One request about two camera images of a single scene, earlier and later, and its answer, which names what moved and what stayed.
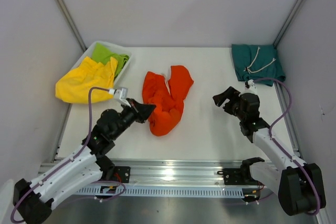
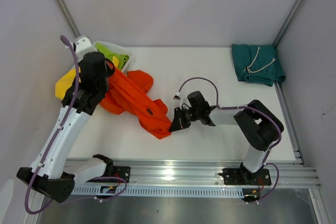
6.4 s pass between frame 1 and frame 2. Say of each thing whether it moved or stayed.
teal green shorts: stayed
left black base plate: stayed
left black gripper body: moved
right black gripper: moved
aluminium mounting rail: stayed
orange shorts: moved
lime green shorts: stayed
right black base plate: stayed
